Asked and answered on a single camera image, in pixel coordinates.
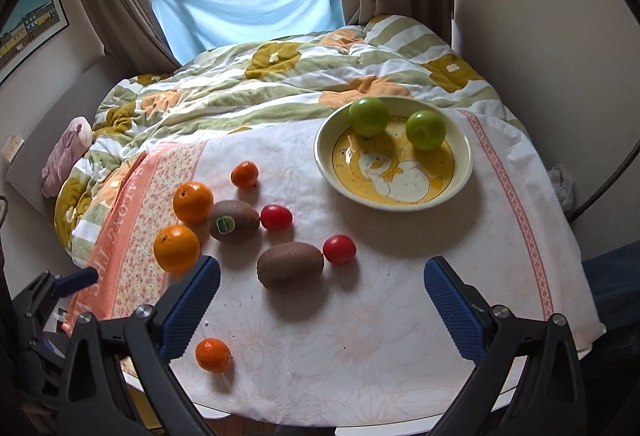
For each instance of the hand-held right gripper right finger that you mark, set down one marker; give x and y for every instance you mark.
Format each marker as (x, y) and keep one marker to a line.
(450, 311)

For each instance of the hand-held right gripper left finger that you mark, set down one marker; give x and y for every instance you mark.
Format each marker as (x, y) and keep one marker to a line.
(192, 306)

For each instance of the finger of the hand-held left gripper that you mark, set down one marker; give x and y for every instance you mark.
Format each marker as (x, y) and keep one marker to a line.
(75, 279)

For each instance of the small tangerine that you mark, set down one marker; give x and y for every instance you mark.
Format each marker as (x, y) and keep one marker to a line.
(213, 355)
(244, 174)

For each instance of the large orange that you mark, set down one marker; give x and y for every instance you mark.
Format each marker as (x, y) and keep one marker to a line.
(193, 202)
(176, 248)

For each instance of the kiwi with green sticker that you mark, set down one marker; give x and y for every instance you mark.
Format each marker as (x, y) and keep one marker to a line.
(242, 216)

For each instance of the plain brown kiwi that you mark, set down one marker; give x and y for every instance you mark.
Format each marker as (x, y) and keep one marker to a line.
(290, 264)

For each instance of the red tomato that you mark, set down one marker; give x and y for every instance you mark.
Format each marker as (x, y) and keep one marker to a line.
(339, 249)
(276, 217)

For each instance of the cream bowl with yellow print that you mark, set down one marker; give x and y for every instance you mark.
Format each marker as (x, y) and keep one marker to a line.
(400, 176)

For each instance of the white floral cloth pink border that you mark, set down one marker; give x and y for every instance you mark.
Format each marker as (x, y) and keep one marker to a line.
(350, 341)

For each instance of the pink pillow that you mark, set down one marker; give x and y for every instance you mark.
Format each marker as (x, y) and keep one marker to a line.
(67, 151)

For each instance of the white crumpled cloth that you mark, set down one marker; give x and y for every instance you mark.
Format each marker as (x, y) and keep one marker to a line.
(561, 186)

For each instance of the dark blue cloth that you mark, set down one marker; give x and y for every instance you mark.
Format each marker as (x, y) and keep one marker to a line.
(615, 281)

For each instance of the white headboard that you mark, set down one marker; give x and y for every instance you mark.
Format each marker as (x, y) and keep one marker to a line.
(55, 101)

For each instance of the green apple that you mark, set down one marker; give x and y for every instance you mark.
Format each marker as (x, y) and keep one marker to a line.
(425, 130)
(369, 116)

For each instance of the black curved tube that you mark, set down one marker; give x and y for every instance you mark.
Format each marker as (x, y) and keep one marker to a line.
(600, 186)

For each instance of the green striped floral quilt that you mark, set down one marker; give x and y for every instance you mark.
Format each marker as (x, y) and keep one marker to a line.
(225, 86)

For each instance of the light blue cloth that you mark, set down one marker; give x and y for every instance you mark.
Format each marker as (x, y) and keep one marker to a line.
(250, 1)

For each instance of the wall poster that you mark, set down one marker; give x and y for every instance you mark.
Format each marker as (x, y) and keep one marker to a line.
(30, 21)

